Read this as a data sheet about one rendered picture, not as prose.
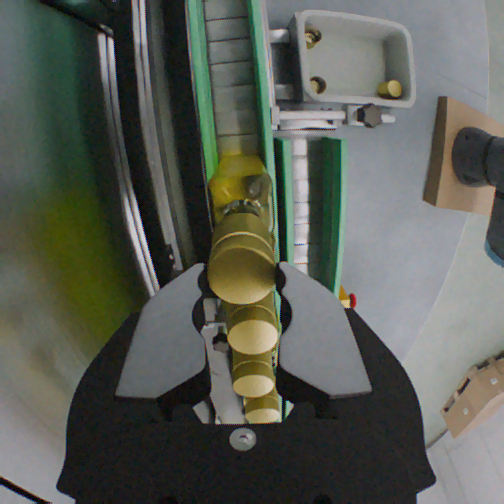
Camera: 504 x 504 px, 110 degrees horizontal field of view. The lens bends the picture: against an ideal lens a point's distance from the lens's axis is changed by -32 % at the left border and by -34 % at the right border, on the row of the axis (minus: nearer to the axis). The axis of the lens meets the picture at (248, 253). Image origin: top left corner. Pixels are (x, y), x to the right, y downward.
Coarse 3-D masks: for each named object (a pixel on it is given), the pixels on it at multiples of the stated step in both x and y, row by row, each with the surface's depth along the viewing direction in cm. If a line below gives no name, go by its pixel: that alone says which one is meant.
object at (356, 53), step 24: (312, 24) 34; (336, 24) 33; (360, 24) 31; (384, 24) 30; (312, 48) 38; (336, 48) 38; (360, 48) 38; (384, 48) 37; (408, 48) 31; (312, 72) 41; (336, 72) 40; (360, 72) 40; (384, 72) 40; (408, 72) 34; (312, 96) 37; (336, 96) 37; (360, 96) 42; (408, 96) 37
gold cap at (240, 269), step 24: (240, 216) 15; (216, 240) 14; (240, 240) 12; (264, 240) 13; (216, 264) 12; (240, 264) 12; (264, 264) 12; (216, 288) 13; (240, 288) 13; (264, 288) 13
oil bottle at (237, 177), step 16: (224, 160) 32; (240, 160) 30; (256, 160) 29; (224, 176) 22; (240, 176) 21; (256, 176) 21; (208, 192) 21; (224, 192) 20; (240, 192) 19; (256, 192) 20; (272, 192) 21; (224, 208) 20; (272, 208) 21; (272, 224) 21
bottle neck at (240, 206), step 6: (234, 204) 19; (240, 204) 19; (246, 204) 19; (252, 204) 19; (228, 210) 18; (234, 210) 17; (240, 210) 17; (246, 210) 17; (252, 210) 18; (258, 210) 19; (258, 216) 18
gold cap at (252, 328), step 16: (240, 304) 18; (256, 304) 17; (272, 304) 19; (240, 320) 16; (256, 320) 16; (272, 320) 17; (240, 336) 17; (256, 336) 17; (272, 336) 17; (256, 352) 17
